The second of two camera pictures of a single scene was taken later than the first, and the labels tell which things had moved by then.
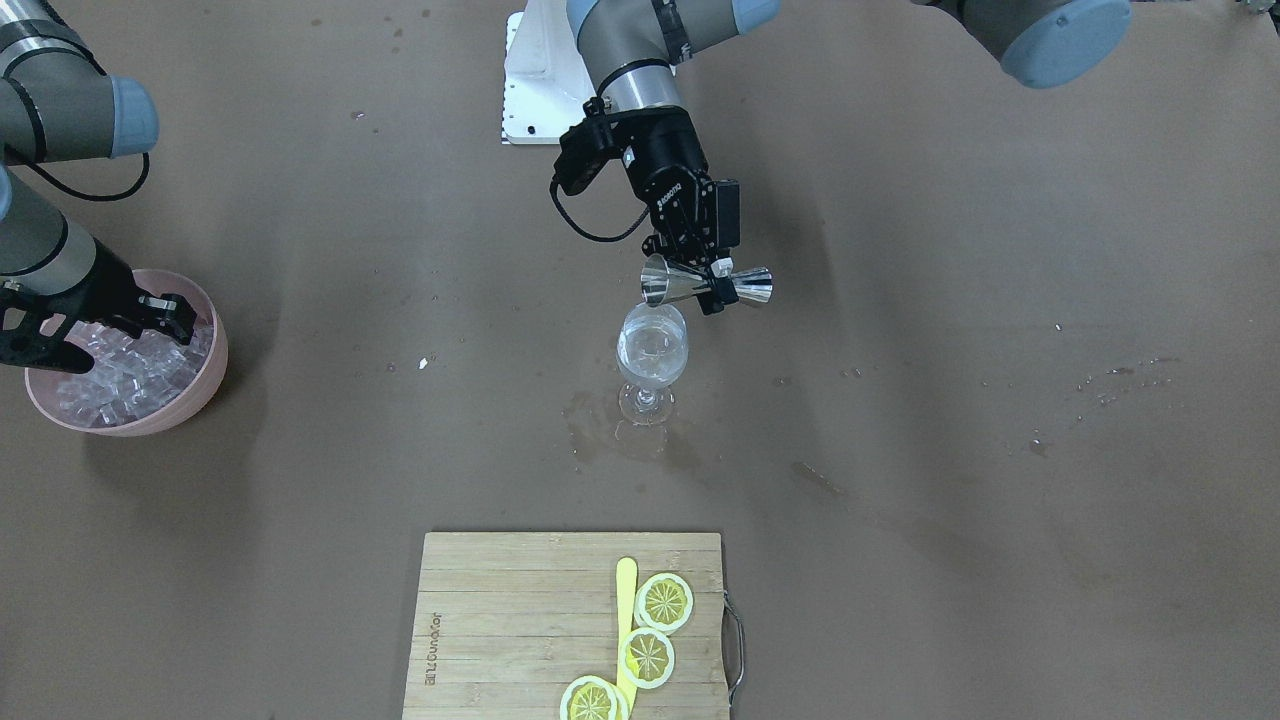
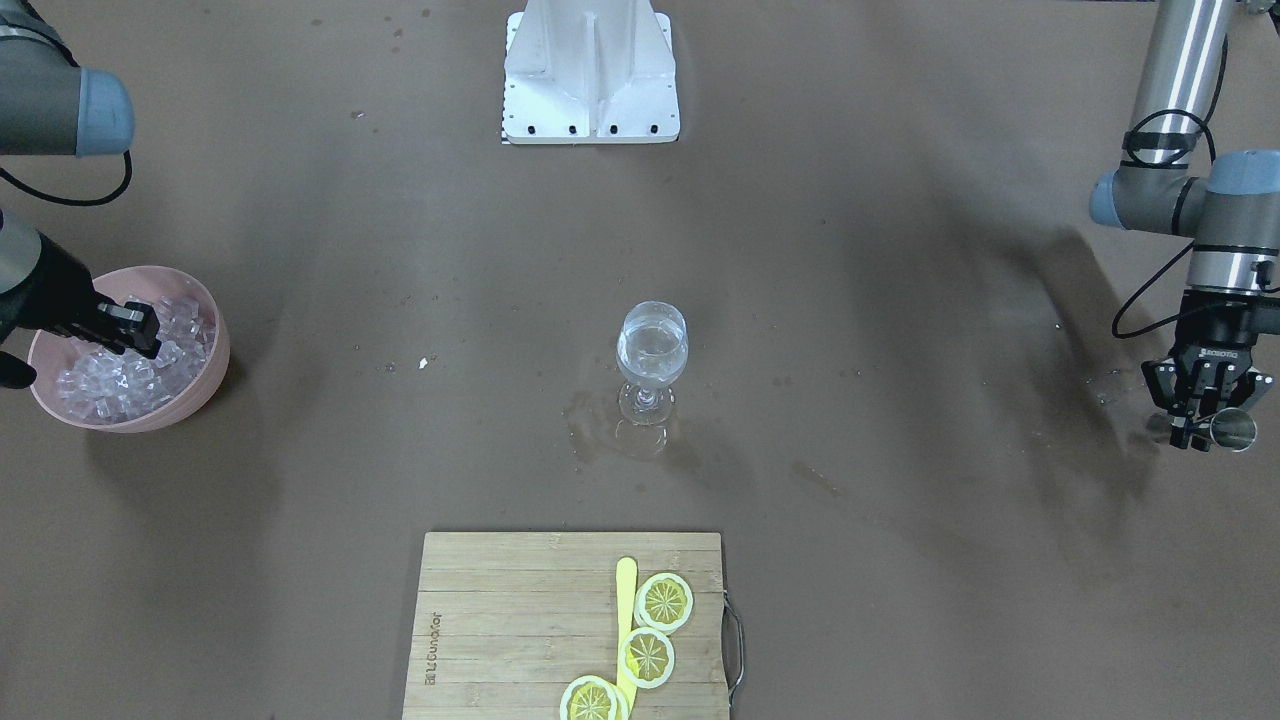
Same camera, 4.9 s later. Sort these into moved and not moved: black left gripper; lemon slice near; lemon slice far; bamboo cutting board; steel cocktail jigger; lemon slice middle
Moved: steel cocktail jigger; black left gripper
Not moved: bamboo cutting board; lemon slice near; lemon slice far; lemon slice middle
